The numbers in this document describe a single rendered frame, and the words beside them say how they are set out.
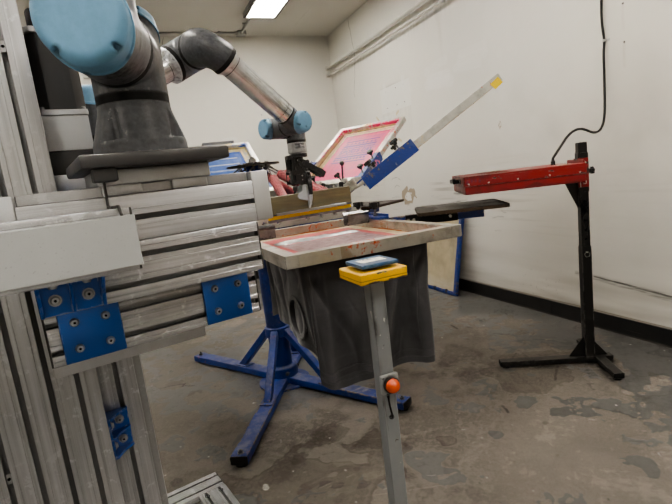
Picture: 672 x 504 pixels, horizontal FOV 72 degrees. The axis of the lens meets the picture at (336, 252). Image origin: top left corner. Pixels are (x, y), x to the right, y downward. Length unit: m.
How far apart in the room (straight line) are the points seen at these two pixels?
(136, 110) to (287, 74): 5.62
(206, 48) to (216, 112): 4.55
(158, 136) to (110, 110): 0.08
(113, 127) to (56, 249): 0.25
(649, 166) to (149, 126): 2.77
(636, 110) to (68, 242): 2.95
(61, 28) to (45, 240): 0.26
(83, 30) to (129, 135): 0.17
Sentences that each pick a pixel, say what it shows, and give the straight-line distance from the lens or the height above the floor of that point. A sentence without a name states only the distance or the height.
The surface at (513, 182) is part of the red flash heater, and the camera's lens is 2.46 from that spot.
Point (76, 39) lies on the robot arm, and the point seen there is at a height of 1.39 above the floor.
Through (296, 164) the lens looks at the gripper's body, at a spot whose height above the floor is 1.25.
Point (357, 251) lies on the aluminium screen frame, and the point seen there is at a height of 0.97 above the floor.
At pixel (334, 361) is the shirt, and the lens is 1.50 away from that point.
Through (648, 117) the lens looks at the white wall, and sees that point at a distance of 3.16.
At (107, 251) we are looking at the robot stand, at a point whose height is 1.13.
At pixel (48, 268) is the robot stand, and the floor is 1.12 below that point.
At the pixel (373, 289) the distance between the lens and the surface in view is 1.16.
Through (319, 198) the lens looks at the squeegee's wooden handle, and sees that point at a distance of 1.88.
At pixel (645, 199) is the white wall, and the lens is 3.19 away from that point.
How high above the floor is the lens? 1.19
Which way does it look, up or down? 9 degrees down
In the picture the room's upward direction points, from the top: 7 degrees counter-clockwise
